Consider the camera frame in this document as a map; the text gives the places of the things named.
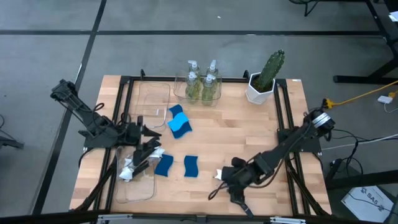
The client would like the silver aluminium bar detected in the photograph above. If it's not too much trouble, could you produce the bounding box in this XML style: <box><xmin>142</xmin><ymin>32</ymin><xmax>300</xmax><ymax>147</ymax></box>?
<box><xmin>269</xmin><ymin>217</ymin><xmax>306</xmax><ymax>224</ymax></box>
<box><xmin>97</xmin><ymin>213</ymin><xmax>134</xmax><ymax>224</ymax></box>

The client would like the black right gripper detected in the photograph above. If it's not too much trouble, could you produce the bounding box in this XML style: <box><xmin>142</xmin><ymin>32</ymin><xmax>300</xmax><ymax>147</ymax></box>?
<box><xmin>221</xmin><ymin>154</ymin><xmax>271</xmax><ymax>206</ymax></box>

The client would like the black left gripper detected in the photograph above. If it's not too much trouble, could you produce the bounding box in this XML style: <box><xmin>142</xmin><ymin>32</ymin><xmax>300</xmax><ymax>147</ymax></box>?
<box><xmin>127</xmin><ymin>115</ymin><xmax>162</xmax><ymax>149</ymax></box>

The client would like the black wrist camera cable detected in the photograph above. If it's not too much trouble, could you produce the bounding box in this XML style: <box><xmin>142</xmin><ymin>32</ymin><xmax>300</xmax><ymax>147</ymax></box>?
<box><xmin>207</xmin><ymin>182</ymin><xmax>229</xmax><ymax>202</ymax></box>

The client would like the white paper sign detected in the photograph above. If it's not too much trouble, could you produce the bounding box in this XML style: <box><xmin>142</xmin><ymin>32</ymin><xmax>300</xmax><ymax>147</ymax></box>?
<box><xmin>341</xmin><ymin>185</ymin><xmax>396</xmax><ymax>223</ymax></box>

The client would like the white plant pot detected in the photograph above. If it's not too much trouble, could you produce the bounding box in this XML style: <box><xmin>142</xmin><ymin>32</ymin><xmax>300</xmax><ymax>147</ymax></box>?
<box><xmin>245</xmin><ymin>72</ymin><xmax>277</xmax><ymax>105</ymax></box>

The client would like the clear yellow soap pump bottle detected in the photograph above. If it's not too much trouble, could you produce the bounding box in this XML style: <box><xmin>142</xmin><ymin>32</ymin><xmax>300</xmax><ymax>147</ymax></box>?
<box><xmin>187</xmin><ymin>60</ymin><xmax>201</xmax><ymax>78</ymax></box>
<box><xmin>185</xmin><ymin>71</ymin><xmax>201</xmax><ymax>103</ymax></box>
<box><xmin>201</xmin><ymin>73</ymin><xmax>218</xmax><ymax>106</ymax></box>
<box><xmin>206</xmin><ymin>59</ymin><xmax>220</xmax><ymax>78</ymax></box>

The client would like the black floor stand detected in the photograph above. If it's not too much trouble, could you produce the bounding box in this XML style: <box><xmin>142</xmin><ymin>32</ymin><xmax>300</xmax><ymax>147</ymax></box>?
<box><xmin>289</xmin><ymin>0</ymin><xmax>321</xmax><ymax>17</ymax></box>

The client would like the green cactus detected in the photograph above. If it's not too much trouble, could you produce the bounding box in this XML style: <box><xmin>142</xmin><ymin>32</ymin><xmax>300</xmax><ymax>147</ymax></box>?
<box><xmin>254</xmin><ymin>49</ymin><xmax>285</xmax><ymax>93</ymax></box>

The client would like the white cable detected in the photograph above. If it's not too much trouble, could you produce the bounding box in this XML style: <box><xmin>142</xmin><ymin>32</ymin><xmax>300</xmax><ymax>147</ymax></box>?
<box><xmin>322</xmin><ymin>133</ymin><xmax>398</xmax><ymax>151</ymax></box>

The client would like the black desk foot bar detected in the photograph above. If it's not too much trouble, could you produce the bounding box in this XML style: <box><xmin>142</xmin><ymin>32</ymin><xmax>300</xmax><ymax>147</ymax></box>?
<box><xmin>325</xmin><ymin>169</ymin><xmax>398</xmax><ymax>190</ymax></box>

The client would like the clear plastic bin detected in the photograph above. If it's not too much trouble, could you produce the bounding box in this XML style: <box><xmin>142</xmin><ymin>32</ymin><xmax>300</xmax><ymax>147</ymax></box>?
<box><xmin>137</xmin><ymin>81</ymin><xmax>172</xmax><ymax>130</ymax></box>
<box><xmin>173</xmin><ymin>73</ymin><xmax>223</xmax><ymax>108</ymax></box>
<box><xmin>114</xmin><ymin>144</ymin><xmax>158</xmax><ymax>205</ymax></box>

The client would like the black desk frame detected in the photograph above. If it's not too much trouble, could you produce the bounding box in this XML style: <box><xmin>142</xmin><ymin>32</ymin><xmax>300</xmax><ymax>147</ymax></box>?
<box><xmin>333</xmin><ymin>0</ymin><xmax>398</xmax><ymax>85</ymax></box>

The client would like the yellow extension cable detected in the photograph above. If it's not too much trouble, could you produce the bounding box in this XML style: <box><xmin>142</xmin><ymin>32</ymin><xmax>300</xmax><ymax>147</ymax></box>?
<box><xmin>322</xmin><ymin>80</ymin><xmax>398</xmax><ymax>108</ymax></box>

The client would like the black aluminium rig frame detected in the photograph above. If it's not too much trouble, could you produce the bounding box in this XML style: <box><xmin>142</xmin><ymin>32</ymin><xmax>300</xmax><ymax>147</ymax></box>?
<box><xmin>70</xmin><ymin>68</ymin><xmax>332</xmax><ymax>224</ymax></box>

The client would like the black chair base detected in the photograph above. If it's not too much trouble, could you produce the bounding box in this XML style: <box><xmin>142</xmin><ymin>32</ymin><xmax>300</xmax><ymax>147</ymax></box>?
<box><xmin>0</xmin><ymin>114</ymin><xmax>25</xmax><ymax>150</ymax></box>

